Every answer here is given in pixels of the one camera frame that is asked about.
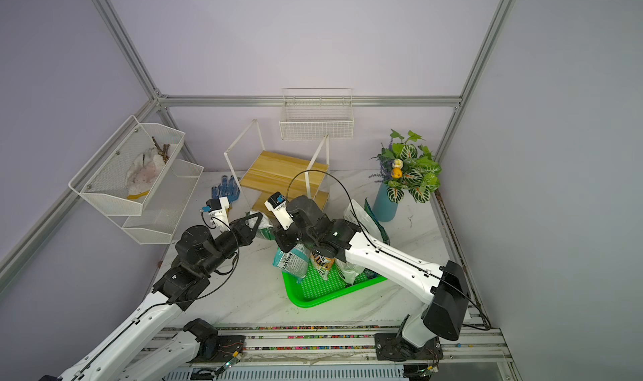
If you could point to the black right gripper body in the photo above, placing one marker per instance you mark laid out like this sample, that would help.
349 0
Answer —
290 237

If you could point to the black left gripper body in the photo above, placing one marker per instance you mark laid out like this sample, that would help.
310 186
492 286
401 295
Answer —
241 236

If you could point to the teal white fertilizer bag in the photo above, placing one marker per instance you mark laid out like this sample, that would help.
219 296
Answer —
294 263

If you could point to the orange fertilizer bag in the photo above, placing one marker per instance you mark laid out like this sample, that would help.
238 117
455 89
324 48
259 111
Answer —
323 265

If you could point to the white printed fertilizer bag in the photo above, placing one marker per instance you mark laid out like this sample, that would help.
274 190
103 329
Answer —
350 273

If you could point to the green blue fertilizer bag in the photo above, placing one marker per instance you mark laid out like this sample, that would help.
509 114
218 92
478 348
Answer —
372 225

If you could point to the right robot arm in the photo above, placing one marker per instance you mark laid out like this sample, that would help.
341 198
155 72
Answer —
443 289

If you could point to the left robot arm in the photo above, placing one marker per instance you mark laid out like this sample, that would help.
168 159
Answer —
199 255

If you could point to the white wooden two-tier shelf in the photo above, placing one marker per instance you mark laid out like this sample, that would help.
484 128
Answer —
275 172

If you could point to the green plastic basket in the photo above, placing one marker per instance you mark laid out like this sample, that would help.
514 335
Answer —
313 291

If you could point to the teal plant pot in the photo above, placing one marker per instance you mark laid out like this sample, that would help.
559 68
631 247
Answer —
384 210

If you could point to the brown twigs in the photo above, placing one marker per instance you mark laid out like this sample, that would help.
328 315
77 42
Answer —
162 150

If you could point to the white cloth in organizer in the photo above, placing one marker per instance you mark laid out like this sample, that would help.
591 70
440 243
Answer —
143 173

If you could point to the green artificial plant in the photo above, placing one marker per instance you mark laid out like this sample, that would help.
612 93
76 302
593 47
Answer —
406 167

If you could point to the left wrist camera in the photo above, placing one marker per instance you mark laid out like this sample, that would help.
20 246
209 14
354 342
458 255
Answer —
215 214

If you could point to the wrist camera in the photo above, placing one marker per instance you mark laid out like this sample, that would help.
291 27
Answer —
277 204
215 214

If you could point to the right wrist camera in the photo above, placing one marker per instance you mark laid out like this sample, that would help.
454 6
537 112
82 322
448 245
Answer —
277 204

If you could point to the white mesh wall organizer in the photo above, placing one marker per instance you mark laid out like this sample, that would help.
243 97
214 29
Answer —
152 219

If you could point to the white wire wall basket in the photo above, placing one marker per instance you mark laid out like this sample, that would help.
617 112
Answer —
314 113

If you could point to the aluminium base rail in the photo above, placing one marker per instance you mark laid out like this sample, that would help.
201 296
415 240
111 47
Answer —
347 352

